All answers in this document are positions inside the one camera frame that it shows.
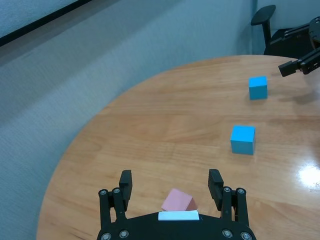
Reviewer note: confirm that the black office chair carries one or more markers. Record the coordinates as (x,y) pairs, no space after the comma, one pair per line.
(263,15)

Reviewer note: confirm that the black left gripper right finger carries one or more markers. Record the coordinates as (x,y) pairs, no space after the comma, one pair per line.
(215,187)

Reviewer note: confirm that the blue wooden cube block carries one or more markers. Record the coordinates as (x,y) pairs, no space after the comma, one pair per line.
(242,140)
(258,87)

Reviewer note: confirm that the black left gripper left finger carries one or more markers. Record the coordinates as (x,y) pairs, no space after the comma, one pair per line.
(125,187)

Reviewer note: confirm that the black wall strip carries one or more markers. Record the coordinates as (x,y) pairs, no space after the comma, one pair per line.
(37,24)

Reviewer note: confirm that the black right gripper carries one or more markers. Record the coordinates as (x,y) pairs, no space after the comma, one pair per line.
(315,32)

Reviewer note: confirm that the pink wooden cube block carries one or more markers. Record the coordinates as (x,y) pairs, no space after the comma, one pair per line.
(177,201)

